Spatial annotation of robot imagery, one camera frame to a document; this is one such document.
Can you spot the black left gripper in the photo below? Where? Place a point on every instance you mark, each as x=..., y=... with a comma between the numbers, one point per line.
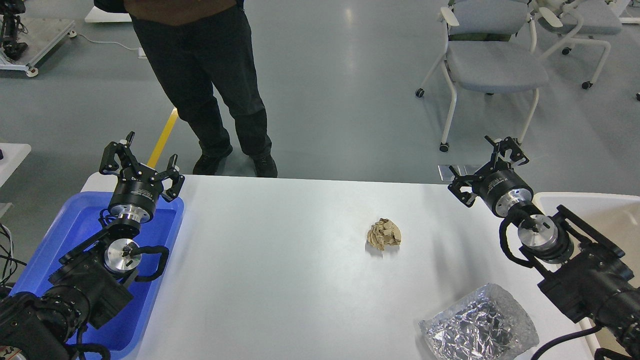
x=137, y=191

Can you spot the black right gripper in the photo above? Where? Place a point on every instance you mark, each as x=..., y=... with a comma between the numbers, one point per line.
x=501, y=191

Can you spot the silver foil bag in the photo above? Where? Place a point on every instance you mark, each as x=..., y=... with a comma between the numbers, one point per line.
x=486, y=324

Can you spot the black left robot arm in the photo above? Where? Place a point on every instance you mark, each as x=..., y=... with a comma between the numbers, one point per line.
x=92, y=285

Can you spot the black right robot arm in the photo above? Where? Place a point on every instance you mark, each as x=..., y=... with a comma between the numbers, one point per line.
x=583, y=273

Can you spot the left metal floor plate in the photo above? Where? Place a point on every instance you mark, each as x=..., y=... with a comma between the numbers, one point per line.
x=448, y=173

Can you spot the blue plastic bin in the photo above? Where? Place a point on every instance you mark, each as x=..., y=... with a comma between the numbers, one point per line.
x=76, y=222

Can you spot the crumpled brown paper ball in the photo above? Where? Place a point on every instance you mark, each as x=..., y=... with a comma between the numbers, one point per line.
x=383, y=233

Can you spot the white side table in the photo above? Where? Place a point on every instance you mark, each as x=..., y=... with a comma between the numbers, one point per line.
x=13, y=154

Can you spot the person in dark trousers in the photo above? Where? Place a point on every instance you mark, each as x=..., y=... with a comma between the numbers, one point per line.
x=196, y=48

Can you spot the beige plastic bin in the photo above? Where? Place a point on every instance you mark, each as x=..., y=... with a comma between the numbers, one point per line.
x=615, y=216

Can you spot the white board on floor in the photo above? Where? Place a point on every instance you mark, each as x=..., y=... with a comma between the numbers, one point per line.
x=97, y=15

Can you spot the wheeled metal platform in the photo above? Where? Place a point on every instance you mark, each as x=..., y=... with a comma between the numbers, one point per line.
x=26, y=41

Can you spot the grey chair white frame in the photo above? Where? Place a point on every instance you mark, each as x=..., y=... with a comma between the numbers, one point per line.
x=491, y=67

